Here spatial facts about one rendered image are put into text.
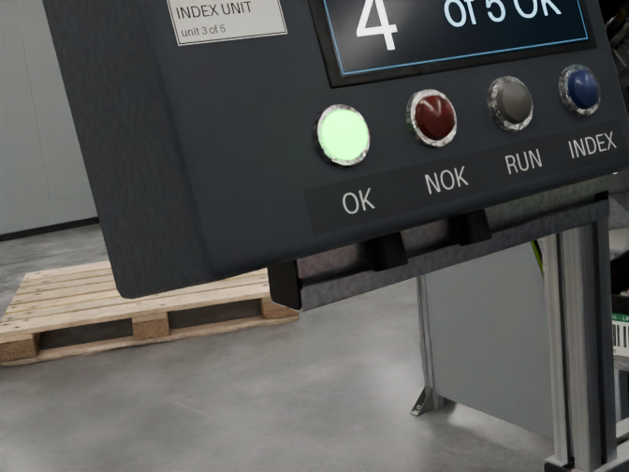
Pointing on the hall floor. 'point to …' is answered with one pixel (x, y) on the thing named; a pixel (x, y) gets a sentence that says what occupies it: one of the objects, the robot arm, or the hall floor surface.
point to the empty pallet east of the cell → (92, 290)
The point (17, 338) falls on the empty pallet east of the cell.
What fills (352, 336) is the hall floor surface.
